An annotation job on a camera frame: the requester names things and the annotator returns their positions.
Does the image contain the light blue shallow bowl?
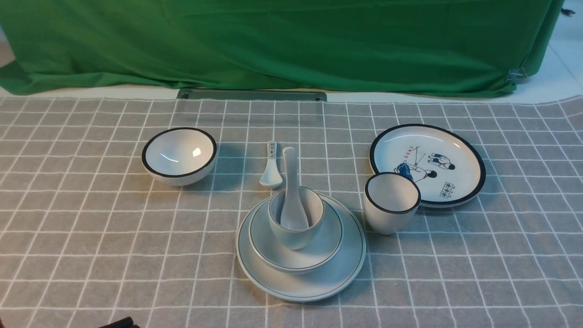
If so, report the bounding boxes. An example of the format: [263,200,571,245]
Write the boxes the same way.
[248,199,344,274]

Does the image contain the white bowl black rim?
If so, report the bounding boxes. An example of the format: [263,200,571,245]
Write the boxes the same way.
[141,127,218,186]

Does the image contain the grey checked tablecloth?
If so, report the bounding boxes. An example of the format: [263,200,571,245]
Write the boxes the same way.
[0,96,583,328]

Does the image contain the white cup black rim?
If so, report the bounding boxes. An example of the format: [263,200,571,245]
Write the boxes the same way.
[363,172,421,235]

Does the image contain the white ceramic spoon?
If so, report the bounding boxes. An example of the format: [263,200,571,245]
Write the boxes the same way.
[280,147,309,231]

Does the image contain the light blue cup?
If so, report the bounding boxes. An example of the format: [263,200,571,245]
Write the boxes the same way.
[268,186,326,251]

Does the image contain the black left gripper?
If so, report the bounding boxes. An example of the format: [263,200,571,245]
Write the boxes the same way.
[100,316,140,328]

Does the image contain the green backdrop cloth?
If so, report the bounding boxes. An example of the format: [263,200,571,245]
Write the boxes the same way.
[1,0,563,98]

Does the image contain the grey metal floor strip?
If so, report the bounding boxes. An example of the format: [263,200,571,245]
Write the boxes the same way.
[177,88,327,102]

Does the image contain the metal clamp on backdrop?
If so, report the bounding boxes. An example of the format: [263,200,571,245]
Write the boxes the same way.
[506,68,529,84]

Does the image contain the small patterned white spoon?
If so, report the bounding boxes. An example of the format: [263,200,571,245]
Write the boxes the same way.
[260,141,283,190]

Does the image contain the white illustrated plate black rim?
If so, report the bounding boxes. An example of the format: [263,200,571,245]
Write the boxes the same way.
[369,124,486,208]

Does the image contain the light blue large plate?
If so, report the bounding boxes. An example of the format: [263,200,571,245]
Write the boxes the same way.
[235,193,367,302]

